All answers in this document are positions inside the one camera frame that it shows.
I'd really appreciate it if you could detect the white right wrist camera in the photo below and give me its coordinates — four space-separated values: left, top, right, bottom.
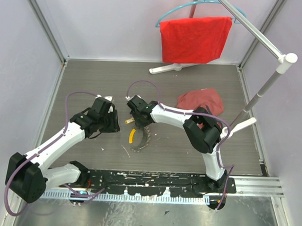
125 95 141 101

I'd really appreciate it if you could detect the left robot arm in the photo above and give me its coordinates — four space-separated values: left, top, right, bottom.
5 95 120 204

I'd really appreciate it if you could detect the white clothes rack stand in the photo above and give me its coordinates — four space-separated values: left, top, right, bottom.
146 0 301 154

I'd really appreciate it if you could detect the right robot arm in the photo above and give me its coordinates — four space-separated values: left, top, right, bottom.
126 95 231 193

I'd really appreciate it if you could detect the dark red crumpled shirt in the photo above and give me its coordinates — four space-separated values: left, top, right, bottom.
176 88 224 116

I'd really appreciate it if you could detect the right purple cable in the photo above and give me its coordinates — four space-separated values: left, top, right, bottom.
121 79 239 212

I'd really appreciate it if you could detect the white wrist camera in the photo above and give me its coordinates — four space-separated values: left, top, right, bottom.
125 95 141 101
96 95 114 113

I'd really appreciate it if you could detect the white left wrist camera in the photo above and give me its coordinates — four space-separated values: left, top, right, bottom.
96 95 114 113

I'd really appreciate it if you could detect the purple cable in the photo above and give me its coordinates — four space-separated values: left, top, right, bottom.
3 88 101 221
121 79 239 212

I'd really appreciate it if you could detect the key with yellow tag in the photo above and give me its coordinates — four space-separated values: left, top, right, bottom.
125 117 134 124

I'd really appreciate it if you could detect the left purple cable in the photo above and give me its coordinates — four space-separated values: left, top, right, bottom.
3 88 101 221

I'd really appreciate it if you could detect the teal clothes hanger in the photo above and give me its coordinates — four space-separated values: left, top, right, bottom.
155 0 246 28

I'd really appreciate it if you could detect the bright red cloth on hanger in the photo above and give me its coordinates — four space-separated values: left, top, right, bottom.
159 16 232 64

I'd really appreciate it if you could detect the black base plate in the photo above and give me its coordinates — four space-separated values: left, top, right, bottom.
60 166 236 197

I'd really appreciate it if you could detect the grey slotted cable duct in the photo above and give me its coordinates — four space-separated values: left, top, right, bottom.
41 189 210 205

